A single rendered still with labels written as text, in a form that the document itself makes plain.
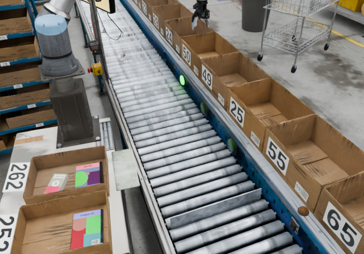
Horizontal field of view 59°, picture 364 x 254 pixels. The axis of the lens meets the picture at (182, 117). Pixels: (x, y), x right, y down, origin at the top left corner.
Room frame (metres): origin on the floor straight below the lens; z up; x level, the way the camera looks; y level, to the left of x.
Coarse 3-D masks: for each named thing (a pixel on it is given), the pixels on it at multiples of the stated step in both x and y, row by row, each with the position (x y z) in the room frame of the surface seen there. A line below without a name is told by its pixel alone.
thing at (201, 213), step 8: (248, 192) 1.01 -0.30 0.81; (256, 192) 1.02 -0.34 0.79; (224, 200) 0.97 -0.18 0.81; (232, 200) 0.98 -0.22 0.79; (240, 200) 0.99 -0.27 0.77; (248, 200) 1.01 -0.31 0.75; (256, 200) 1.02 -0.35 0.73; (200, 208) 0.93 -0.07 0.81; (208, 208) 0.94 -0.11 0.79; (216, 208) 0.95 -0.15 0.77; (224, 208) 0.97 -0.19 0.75; (232, 208) 0.98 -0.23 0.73; (176, 216) 0.89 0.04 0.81; (184, 216) 0.90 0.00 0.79; (192, 216) 0.91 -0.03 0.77; (200, 216) 0.93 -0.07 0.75; (208, 216) 0.94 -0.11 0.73; (176, 224) 0.89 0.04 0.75; (184, 224) 0.90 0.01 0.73
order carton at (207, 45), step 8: (208, 32) 2.38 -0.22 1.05; (216, 32) 2.38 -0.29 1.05; (184, 40) 2.31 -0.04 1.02; (192, 40) 2.34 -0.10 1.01; (200, 40) 2.36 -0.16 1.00; (208, 40) 2.38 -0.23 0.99; (216, 40) 2.38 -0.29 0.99; (224, 40) 2.25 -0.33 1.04; (192, 48) 2.34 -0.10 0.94; (200, 48) 2.36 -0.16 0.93; (208, 48) 2.38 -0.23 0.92; (216, 48) 2.37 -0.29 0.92; (224, 48) 2.24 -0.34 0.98; (232, 48) 2.13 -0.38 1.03; (192, 56) 2.07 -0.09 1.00; (200, 56) 2.31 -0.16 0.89; (208, 56) 2.30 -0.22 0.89; (192, 64) 2.08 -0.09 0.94; (200, 64) 1.94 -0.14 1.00; (200, 72) 1.94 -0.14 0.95; (200, 80) 1.94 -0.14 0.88
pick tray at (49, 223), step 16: (96, 192) 1.01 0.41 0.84; (32, 208) 0.95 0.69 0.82; (48, 208) 0.96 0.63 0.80; (64, 208) 0.98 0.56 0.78; (80, 208) 0.99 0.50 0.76; (96, 208) 0.99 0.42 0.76; (16, 224) 0.84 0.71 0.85; (32, 224) 0.91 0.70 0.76; (48, 224) 0.91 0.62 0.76; (64, 224) 0.90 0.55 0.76; (16, 240) 0.79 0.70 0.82; (32, 240) 0.82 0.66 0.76; (48, 240) 0.82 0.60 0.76; (64, 240) 0.82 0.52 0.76
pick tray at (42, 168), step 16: (32, 160) 1.25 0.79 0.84; (48, 160) 1.27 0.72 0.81; (64, 160) 1.29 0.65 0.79; (80, 160) 1.30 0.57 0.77; (96, 160) 1.31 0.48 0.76; (32, 176) 1.17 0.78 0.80; (48, 176) 1.21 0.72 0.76; (32, 192) 1.10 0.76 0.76; (64, 192) 1.02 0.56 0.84; (80, 192) 1.04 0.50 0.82
